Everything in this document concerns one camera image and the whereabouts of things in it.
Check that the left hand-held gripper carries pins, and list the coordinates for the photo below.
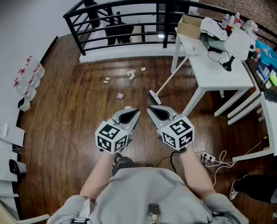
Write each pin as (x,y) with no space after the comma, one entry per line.
(110,136)

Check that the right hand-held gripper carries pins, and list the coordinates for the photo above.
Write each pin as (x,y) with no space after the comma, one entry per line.
(178,134)

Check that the white broom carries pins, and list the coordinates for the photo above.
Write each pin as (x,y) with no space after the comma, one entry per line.
(155,98)

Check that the small pink wrapper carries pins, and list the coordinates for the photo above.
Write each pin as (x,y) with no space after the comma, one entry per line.
(120,96)

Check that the small yellow wrapper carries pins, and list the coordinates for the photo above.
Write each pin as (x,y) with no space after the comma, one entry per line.
(106,80)

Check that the white paper scraps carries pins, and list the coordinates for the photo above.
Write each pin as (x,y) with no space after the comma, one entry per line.
(131,74)

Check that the person's left forearm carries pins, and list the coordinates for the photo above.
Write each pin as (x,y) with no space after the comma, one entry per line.
(98,174)

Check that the person's right forearm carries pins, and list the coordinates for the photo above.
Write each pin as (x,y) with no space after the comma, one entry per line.
(196,171)

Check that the person's left shoe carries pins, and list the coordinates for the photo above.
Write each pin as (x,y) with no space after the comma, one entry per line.
(120,162)

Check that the white power strip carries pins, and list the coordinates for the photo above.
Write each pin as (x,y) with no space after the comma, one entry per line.
(208,157)

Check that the white table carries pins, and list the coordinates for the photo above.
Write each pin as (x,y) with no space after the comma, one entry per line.
(276,129)
(213,78)

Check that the person's grey shirt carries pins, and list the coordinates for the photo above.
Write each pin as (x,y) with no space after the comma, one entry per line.
(143,190)

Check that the black staircase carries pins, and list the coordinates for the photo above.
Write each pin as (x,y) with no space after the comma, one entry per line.
(116,35)

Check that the dark grey case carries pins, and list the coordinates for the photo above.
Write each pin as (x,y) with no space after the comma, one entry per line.
(213,43)

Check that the cardboard box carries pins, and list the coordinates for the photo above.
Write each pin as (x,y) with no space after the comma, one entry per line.
(187,29)

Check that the metal badge pendant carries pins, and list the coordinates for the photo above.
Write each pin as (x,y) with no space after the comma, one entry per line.
(154,210)

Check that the dark top desk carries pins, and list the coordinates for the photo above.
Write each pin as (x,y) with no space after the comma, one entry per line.
(257,83)

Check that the pile of white papers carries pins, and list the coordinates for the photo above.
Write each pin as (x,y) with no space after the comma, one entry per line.
(213,25)

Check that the white desk lamp black base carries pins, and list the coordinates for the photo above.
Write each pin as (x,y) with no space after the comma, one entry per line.
(237,44)

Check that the black keyboard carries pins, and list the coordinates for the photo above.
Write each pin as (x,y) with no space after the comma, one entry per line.
(273,97)

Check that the black metal railing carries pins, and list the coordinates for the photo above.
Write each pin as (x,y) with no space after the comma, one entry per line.
(138,1)

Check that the group of small bottles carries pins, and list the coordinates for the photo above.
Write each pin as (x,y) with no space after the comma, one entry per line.
(236,22)

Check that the blue plastic bin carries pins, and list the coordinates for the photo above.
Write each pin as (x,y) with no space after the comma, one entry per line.
(269,57)

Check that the white cabinet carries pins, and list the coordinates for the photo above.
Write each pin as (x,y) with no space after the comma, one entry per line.
(2,157)

